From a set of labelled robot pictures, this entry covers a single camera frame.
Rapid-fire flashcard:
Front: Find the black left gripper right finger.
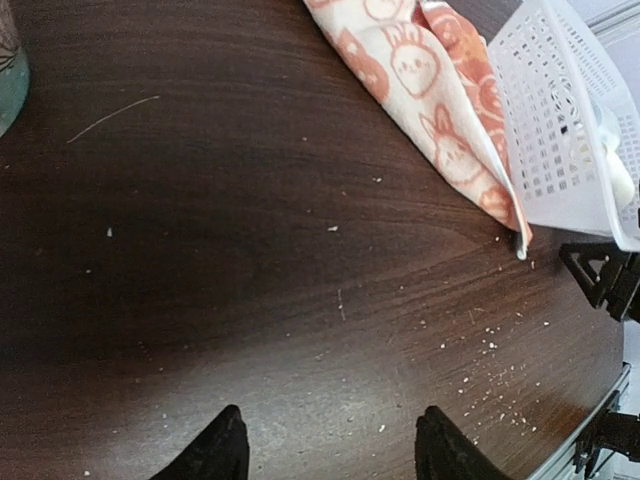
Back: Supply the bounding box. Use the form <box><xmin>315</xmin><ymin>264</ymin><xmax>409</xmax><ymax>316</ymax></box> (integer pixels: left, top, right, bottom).
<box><xmin>414</xmin><ymin>406</ymin><xmax>505</xmax><ymax>480</ymax></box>

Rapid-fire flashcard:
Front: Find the white ceramic mug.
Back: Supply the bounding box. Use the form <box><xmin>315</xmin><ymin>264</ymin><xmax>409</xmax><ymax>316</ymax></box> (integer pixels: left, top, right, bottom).
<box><xmin>0</xmin><ymin>0</ymin><xmax>32</xmax><ymax>137</ymax></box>

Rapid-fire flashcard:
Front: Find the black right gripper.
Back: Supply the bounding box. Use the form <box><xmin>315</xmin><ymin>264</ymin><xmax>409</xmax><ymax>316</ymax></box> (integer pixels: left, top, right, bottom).
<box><xmin>559</xmin><ymin>242</ymin><xmax>639</xmax><ymax>322</ymax></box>

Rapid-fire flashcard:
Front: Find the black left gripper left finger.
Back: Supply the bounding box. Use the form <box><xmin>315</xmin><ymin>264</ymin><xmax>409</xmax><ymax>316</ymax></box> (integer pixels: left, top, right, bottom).
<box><xmin>151</xmin><ymin>405</ymin><xmax>249</xmax><ymax>480</ymax></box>

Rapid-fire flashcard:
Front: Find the orange patterned towel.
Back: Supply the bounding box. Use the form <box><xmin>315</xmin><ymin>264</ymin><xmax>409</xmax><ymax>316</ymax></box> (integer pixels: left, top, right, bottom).
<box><xmin>305</xmin><ymin>0</ymin><xmax>532</xmax><ymax>260</ymax></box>

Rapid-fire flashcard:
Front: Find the white plastic basket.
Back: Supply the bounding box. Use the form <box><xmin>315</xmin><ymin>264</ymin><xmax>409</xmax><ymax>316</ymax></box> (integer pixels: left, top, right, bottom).
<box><xmin>488</xmin><ymin>1</ymin><xmax>639</xmax><ymax>252</ymax></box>

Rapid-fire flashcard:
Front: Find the white towel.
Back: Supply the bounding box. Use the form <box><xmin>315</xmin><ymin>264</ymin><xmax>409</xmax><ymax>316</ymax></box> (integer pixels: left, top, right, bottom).
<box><xmin>593</xmin><ymin>103</ymin><xmax>635</xmax><ymax>211</ymax></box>

